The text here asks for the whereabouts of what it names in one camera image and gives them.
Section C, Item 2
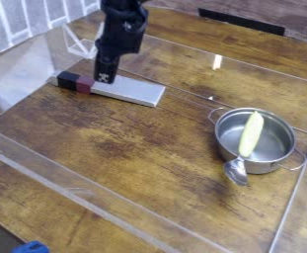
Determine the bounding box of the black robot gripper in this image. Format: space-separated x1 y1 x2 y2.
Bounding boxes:
94 0 150 84

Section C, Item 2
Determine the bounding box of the yellow handled metal spoon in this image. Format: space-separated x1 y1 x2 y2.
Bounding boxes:
225 111 264 186

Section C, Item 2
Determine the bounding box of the silver metal pot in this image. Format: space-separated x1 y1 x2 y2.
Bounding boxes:
209 108 306 174

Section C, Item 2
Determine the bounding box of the grey block with coloured end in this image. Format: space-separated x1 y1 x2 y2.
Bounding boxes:
49 70 165 108

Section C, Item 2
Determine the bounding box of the clear acrylic triangle stand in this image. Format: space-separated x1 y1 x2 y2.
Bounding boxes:
62 24 105 59

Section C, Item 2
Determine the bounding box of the blue object at corner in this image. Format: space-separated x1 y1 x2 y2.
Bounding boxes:
13 241 51 253

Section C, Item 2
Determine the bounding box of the black wall strip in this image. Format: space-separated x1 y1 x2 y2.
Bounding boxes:
198 8 285 36

